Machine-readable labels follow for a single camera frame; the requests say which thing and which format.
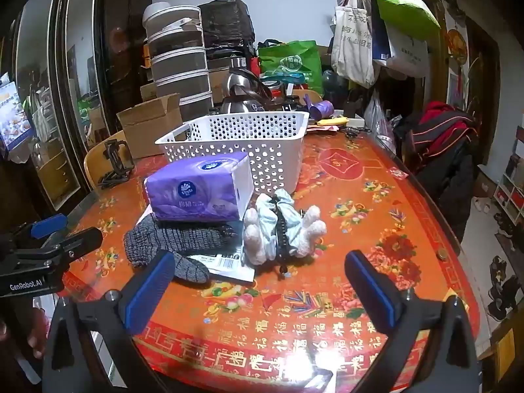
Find canvas tote bag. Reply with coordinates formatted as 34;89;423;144
331;0;379;88

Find black coat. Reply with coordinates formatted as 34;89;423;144
413;139;477;242

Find black phone holder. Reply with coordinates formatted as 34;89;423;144
98;139;136;189

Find red printed tablecloth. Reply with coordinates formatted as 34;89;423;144
61;129;481;393

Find black bag on top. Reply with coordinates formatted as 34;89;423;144
198;0;255;46

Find white hanging bag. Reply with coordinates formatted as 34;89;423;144
385;20;430;78

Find red black striped jacket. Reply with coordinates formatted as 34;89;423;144
405;102;479;168

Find steel kettle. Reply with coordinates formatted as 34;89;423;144
220;67;273;114

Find wooden chair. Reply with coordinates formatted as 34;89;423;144
84;130;134;189
291;89;324;107

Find black shoe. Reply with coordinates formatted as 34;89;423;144
487;256;521;322

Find clear plastic bag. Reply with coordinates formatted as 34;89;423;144
364;90;396;152

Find green shopping bag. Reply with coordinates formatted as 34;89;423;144
258;40;324;86

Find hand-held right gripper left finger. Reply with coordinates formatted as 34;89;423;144
41;250;177;393

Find cardboard box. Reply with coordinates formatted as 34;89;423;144
117;93;185;159

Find stacked plastic drawers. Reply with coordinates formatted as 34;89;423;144
142;2;214;121

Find dark plastic bottle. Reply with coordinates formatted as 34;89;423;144
321;69;348;95

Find purple plastic scoop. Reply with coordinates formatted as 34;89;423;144
304;94;337;120

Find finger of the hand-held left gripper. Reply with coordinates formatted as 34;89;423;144
25;227;104;263
16;214;68;248

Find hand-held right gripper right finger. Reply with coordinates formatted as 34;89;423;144
344;250;481;393

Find black cable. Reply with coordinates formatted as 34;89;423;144
270;197;304;278

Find purple tissue pack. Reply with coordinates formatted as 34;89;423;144
145;151;255;222

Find grey knitted glove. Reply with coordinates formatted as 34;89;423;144
123;212;238;284

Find bright green hanging bag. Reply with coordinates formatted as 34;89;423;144
360;0;442;42

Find white paper package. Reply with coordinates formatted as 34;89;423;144
141;209;256;283

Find person's left hand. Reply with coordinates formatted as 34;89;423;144
0;307;47;361

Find blue hanging bag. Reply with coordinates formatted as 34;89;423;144
370;8;394;66

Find red wall ornament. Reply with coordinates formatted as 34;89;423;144
444;28;469;64

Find dark mirrored cabinet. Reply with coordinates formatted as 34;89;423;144
0;0;158;214

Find white shelf unit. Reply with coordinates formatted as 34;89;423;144
493;147;524;222

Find white perforated plastic basket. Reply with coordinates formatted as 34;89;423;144
155;111;310;194

